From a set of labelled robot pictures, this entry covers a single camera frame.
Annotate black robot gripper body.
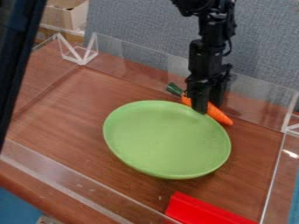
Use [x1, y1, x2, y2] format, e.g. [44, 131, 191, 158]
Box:
[186, 39, 233, 88]

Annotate clear acrylic tray walls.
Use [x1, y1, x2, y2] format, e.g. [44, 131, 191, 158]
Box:
[0, 35, 299, 224]

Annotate red plastic block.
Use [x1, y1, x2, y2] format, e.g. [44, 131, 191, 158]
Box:
[166, 192, 258, 224]

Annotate green plastic plate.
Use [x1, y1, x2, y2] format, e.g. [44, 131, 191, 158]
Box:
[103, 101, 231, 179]

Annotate dark blue foreground post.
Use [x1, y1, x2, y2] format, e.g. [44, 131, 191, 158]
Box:
[0, 0, 47, 153]

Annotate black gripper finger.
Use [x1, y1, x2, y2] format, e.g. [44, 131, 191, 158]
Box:
[210, 76, 230, 107]
[187, 82, 211, 115]

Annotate orange toy carrot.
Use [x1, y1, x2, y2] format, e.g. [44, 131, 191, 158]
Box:
[166, 82, 234, 126]

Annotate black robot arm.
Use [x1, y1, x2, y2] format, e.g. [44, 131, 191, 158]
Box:
[171, 0, 238, 114]

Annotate cardboard box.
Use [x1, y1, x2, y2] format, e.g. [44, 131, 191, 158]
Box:
[42, 0, 90, 31]

